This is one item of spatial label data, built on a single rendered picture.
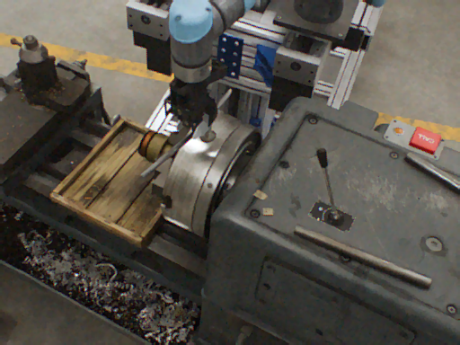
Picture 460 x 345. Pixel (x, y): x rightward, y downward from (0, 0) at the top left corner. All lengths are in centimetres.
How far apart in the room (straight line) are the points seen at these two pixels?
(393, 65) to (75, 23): 188
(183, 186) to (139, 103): 184
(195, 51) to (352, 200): 49
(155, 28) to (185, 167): 68
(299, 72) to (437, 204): 67
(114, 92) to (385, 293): 232
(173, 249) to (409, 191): 66
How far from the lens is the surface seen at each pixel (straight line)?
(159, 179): 145
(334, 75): 317
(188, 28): 103
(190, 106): 118
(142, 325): 186
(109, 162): 179
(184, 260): 162
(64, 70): 195
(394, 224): 130
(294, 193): 128
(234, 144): 137
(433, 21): 409
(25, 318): 256
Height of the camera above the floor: 227
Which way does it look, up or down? 53 degrees down
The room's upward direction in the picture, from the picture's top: 8 degrees clockwise
